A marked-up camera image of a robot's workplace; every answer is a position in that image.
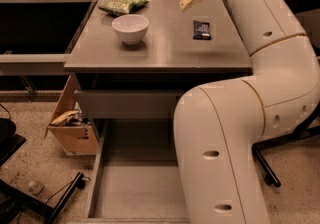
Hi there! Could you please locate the dark blue rxbar wrapper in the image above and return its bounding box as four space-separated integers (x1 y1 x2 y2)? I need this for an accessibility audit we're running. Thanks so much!
193 20 212 40

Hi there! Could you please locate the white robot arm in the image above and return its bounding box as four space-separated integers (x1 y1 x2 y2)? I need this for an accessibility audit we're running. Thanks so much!
174 0 320 224

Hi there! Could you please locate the grey drawer cabinet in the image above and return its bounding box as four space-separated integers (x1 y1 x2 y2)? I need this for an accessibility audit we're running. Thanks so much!
64 0 252 136

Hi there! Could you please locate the closed grey middle drawer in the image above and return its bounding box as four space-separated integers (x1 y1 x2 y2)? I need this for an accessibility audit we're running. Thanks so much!
75 90 183 119

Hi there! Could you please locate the open grey bottom drawer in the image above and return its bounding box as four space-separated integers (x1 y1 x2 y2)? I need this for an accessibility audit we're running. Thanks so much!
69 119 189 224

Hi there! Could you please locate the white ceramic bowl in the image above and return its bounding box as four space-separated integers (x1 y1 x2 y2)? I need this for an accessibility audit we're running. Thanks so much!
112 14 149 45

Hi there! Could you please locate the green snack bag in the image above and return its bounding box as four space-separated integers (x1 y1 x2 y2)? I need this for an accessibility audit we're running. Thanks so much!
98 0 149 16

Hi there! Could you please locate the wooden crate on floor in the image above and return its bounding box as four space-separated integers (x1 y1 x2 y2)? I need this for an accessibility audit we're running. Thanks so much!
48 78 98 155

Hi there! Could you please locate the black stand leg right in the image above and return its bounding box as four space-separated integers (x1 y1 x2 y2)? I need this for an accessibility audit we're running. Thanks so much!
252 101 320 188

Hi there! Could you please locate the black stand leg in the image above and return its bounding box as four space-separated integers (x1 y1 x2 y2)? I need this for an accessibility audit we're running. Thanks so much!
252 101 320 188
0 133 86 224

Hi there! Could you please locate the clear plastic bottle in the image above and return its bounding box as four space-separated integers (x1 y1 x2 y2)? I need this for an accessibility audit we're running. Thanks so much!
28 181 44 195

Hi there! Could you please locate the black stand leg left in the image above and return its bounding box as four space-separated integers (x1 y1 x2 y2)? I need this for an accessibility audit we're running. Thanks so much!
0 133 86 224

